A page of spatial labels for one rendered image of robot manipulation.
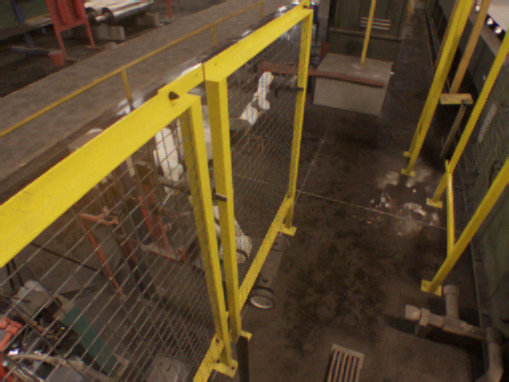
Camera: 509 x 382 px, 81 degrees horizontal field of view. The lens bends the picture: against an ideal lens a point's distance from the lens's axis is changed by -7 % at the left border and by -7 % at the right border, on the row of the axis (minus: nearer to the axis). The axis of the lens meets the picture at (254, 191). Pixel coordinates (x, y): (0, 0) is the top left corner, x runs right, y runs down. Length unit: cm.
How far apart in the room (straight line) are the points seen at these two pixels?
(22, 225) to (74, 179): 13
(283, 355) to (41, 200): 195
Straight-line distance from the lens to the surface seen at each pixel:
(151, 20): 1043
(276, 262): 247
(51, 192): 65
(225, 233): 140
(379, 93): 490
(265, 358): 232
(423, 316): 241
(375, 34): 542
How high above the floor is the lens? 217
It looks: 41 degrees down
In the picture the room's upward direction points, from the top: straight up
